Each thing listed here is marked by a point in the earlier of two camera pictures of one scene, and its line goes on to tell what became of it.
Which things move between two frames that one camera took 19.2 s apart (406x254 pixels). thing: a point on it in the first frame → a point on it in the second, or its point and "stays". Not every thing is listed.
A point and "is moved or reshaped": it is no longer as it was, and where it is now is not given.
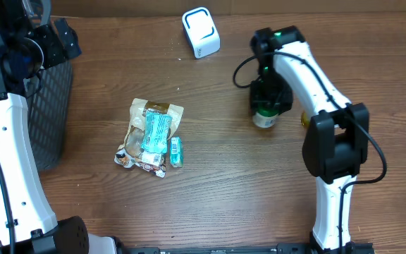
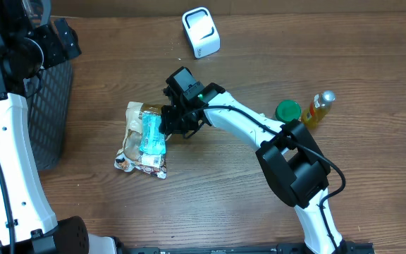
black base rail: x=352 y=248 stays
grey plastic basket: x=50 y=97 stays
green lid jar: x=265 y=117 is moved or reshaped
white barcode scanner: x=201 y=32 stays
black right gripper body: x=271 y=102 → x=170 y=122
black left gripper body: x=53 y=52 stays
